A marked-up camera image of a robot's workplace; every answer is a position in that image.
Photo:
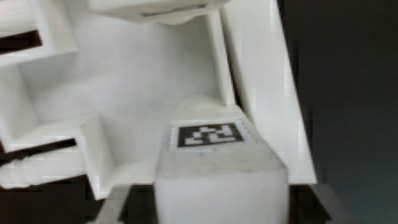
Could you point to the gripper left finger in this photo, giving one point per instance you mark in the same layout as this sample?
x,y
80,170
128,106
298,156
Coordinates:
x,y
110,211

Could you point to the white front fence rail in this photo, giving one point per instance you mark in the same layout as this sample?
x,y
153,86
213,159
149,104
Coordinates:
x,y
261,69

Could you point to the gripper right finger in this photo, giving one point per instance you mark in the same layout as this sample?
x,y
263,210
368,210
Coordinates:
x,y
318,206

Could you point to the white chair seat piece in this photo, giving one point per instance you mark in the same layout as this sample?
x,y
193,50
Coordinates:
x,y
96,73

